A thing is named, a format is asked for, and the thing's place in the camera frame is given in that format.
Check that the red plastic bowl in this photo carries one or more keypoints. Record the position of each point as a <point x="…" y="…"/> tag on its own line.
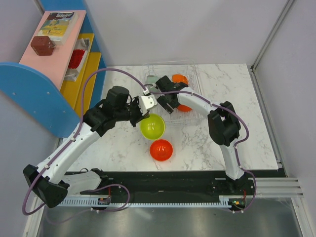
<point x="183" y="108"/>

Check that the orange plastic bowl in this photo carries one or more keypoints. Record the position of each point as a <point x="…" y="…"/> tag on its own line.
<point x="177" y="78"/>

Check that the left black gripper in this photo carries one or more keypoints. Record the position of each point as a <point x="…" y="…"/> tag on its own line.
<point x="140" y="116"/>

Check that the white slotted cable duct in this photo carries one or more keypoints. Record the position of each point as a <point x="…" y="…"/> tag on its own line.
<point x="102" y="202"/>

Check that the yellow cover book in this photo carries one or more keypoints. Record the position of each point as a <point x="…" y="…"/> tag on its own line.
<point x="58" y="26"/>

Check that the celadon green ceramic bowl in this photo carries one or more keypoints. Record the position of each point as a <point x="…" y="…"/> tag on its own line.
<point x="152" y="79"/>

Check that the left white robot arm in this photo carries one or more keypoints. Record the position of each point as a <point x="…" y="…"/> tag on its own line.
<point x="48" y="181"/>

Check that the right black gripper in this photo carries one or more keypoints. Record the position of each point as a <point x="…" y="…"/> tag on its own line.
<point x="163" y="101"/>

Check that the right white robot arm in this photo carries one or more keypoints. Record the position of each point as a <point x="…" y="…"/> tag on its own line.
<point x="223" y="126"/>

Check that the brown cube box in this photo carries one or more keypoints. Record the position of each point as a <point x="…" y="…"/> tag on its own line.
<point x="42" y="45"/>

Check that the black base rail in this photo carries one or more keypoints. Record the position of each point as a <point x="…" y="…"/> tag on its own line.
<point x="203" y="182"/>

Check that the red white book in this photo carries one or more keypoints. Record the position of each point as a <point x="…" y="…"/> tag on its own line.
<point x="77" y="60"/>

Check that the yellow plastic bowl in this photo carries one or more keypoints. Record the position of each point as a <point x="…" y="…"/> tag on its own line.
<point x="153" y="127"/>

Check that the blue pink yellow shelf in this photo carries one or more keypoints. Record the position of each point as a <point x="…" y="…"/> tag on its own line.
<point x="36" y="84"/>

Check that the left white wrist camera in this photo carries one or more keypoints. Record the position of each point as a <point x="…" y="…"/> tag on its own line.
<point x="147" y="102"/>

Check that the orange bottom bowl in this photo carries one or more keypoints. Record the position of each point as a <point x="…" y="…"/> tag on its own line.
<point x="161" y="150"/>

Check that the white wire dish rack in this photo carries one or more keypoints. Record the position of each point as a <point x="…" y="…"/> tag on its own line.
<point x="159" y="78"/>

